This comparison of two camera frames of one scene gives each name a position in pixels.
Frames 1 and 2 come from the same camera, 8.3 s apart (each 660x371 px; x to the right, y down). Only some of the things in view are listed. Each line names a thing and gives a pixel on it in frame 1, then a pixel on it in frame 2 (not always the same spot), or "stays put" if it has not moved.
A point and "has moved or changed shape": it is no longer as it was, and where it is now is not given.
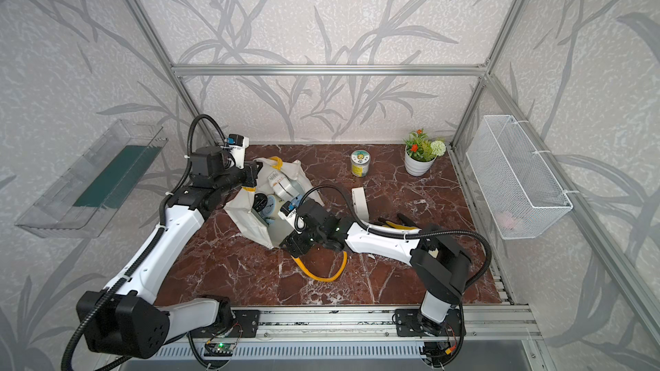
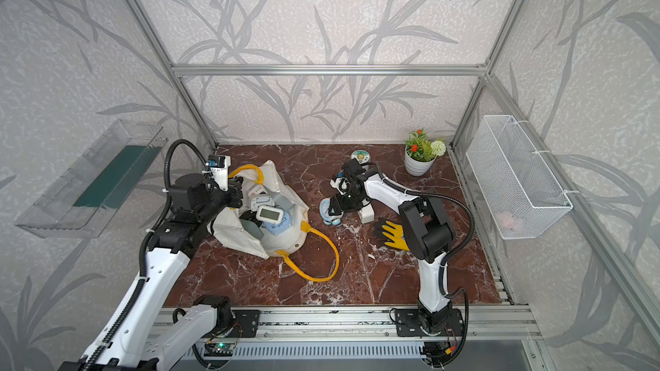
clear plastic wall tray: (82, 199) stays put
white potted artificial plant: (420, 153) stays put
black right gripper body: (301, 243) → (346, 202)
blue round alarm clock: (268, 212) has moved or changed shape
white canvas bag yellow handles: (274, 232) has moved or changed shape
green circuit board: (220, 349) stays put
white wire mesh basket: (521, 193) stays put
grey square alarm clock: (283, 186) → (252, 228)
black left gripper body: (234, 177) → (229, 198)
